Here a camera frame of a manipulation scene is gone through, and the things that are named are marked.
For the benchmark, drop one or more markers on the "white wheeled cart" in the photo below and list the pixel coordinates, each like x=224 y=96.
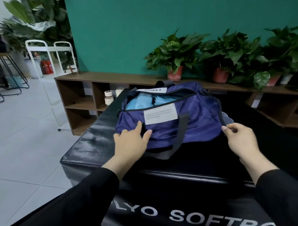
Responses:
x=39 y=46

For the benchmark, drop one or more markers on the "navy blue bag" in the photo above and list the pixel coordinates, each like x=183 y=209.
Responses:
x=195 y=116

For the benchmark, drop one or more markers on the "person's left forearm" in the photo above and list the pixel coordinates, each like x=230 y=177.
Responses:
x=79 y=200

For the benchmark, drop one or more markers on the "red bottle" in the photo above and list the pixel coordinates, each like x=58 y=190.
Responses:
x=46 y=67

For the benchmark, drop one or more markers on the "white metal rack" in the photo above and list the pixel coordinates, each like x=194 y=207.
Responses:
x=37 y=18

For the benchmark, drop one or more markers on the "wooden top black stool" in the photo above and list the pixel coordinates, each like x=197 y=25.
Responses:
x=9 y=55

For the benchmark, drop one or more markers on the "light blue vest black trim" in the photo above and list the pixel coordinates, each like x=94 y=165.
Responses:
x=144 y=100

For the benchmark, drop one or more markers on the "green plant in white pot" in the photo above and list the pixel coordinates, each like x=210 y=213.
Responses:
x=277 y=56

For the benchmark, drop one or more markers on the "green plant in red pot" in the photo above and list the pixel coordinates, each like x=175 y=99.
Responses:
x=174 y=53
x=226 y=53

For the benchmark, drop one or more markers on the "person's right forearm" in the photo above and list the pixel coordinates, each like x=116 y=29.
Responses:
x=274 y=186

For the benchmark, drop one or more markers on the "person's right hand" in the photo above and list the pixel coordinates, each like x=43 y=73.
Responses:
x=242 y=139

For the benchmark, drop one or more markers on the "small white-lidded jar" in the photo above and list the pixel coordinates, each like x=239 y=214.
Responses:
x=109 y=98

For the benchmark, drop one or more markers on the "black leather bench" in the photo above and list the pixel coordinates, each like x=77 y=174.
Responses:
x=88 y=149

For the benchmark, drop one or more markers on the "person's left hand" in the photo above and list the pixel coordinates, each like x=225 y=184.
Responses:
x=130 y=146

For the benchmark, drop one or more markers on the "wooden shelf cabinet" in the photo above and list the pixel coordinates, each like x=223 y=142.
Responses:
x=74 y=98

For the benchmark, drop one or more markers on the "teal bucket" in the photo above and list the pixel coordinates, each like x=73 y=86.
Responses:
x=14 y=81

